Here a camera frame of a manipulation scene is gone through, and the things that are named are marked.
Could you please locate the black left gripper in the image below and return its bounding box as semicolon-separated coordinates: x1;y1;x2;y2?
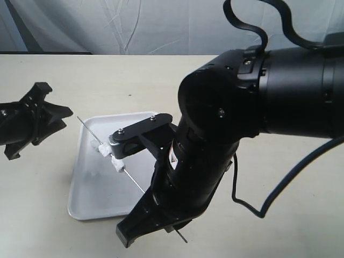
1;82;73;160

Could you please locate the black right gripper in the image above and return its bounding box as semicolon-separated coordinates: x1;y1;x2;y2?
116;150;233;248

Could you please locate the thin metal skewer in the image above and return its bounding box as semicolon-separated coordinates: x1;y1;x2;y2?
76;116;188;243

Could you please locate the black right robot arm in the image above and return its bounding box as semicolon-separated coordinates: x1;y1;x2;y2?
109;32;343;247

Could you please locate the white plastic tray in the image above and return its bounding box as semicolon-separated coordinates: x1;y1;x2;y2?
67;111;167;221

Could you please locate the white backdrop cloth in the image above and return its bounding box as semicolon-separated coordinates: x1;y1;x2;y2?
1;1;343;55

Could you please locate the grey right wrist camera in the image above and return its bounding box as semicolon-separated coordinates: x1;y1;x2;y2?
109;113;177;159

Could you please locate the black round cable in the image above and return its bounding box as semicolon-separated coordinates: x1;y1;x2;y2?
231;134;344;219

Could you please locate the black flat ribbon cable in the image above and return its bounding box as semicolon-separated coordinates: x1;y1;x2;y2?
223;0;334;52

